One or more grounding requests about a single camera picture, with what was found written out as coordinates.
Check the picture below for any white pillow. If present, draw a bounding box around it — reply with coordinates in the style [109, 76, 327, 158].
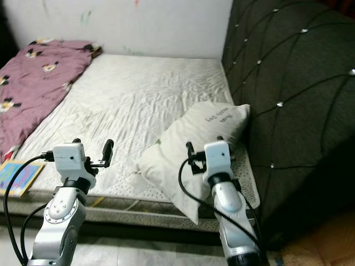
[138, 101, 252, 224]

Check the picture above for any colourful children's book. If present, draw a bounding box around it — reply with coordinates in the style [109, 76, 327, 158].
[0, 160, 45, 198]

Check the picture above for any white quilted mattress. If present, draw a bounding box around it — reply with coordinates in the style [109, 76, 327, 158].
[0, 54, 261, 223]

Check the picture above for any pink cartoon mouse blanket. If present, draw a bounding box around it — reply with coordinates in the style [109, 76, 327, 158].
[0, 39, 104, 167]

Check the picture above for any dark bed base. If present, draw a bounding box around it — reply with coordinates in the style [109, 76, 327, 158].
[0, 213, 283, 247]

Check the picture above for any black tufted headboard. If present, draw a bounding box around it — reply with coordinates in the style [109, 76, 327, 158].
[222, 0, 355, 245]

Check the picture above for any brown floor mat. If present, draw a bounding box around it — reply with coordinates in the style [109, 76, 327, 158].
[280, 227, 355, 266]

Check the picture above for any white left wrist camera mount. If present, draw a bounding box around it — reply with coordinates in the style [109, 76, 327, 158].
[53, 143, 94, 181]

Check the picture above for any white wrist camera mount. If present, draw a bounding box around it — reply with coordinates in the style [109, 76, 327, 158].
[202, 140, 235, 185]
[53, 143, 94, 181]

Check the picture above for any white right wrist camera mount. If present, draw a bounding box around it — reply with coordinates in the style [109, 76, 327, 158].
[202, 140, 235, 185]

